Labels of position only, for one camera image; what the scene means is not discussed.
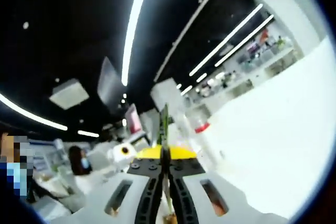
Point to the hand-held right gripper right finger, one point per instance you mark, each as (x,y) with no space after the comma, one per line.
(186,166)

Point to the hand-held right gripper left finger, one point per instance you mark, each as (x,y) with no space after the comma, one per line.
(147,166)

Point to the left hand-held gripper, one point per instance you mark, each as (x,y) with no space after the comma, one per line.
(118,155)

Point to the red-collared white skincare bottle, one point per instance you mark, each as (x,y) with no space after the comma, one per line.
(210,142)

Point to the dark green skincare sachet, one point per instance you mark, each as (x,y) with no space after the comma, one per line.
(165,124)

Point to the short white ceiling light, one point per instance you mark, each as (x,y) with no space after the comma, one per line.
(88,133)

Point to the pink-screen monitor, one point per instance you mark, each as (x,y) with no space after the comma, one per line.
(134,119)

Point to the long white ceiling light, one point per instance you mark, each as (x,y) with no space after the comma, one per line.
(59,125)

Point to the hanging dark screen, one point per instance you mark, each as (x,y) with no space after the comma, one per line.
(110,82)

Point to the ceiling air-conditioner panel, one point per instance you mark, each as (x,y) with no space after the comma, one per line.
(68,94)

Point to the background office workstations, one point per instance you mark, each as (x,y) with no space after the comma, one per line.
(262,61)

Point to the long curved ceiling light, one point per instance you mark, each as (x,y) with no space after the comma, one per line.
(133,24)

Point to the straight white ceiling light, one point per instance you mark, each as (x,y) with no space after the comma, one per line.
(225,39)
(244,40)

